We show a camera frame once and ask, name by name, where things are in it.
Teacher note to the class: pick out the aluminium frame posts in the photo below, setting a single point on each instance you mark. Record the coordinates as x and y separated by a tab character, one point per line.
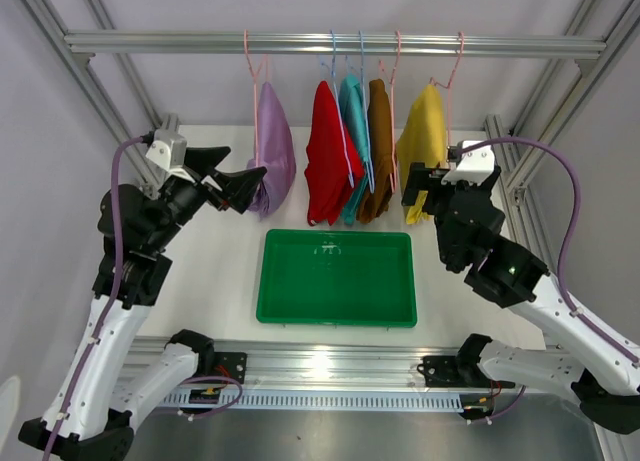
589	111
78	65

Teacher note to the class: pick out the brown trousers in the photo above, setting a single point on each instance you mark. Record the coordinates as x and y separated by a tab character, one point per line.
373	205

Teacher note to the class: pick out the pink hanger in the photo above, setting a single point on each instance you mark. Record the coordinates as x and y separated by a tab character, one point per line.
390	79
448	86
262	67

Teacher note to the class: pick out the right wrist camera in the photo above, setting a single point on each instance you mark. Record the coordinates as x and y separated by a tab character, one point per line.
469	162

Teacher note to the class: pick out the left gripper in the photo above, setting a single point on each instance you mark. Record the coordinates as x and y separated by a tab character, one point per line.
237	188

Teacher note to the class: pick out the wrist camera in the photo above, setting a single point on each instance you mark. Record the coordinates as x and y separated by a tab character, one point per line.
469	162
167	148

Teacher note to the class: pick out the yellow trousers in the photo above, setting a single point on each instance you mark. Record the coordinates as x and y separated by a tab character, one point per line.
424	136

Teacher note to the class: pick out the green plastic tray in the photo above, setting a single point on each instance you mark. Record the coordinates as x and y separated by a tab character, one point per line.
341	278

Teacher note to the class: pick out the blue hanger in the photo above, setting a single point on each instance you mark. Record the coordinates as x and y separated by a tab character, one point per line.
352	97
335	158

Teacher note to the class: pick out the teal trousers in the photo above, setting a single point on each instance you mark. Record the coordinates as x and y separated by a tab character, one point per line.
349	212

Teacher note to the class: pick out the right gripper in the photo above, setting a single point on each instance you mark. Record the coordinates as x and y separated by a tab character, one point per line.
429	179

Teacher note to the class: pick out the white slotted cable duct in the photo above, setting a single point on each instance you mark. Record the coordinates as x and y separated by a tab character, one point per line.
414	402

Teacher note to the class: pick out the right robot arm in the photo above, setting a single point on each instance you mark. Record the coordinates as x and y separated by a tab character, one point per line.
598	368

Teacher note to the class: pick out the red trousers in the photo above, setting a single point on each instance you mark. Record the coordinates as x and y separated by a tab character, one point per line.
325	203

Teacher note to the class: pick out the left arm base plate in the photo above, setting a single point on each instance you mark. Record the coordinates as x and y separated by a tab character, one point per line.
231	365

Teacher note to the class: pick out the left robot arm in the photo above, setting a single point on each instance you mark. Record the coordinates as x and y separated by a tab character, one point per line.
90	419

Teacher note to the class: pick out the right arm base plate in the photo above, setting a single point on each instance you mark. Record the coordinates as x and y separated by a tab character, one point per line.
441	371

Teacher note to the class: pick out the aluminium front frame rail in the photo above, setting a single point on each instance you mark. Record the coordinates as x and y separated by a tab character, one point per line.
299	366

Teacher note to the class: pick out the aluminium hanging rail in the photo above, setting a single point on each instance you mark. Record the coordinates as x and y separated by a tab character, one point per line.
385	44

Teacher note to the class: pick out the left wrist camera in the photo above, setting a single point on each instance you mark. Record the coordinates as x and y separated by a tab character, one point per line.
167	148

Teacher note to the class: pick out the aluminium right frame posts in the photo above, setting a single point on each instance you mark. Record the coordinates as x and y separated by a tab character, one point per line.
589	111

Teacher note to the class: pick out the aluminium left frame posts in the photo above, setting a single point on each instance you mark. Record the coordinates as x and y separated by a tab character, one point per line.
78	65

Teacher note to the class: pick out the purple trousers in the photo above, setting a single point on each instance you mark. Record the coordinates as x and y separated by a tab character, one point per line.
275	152

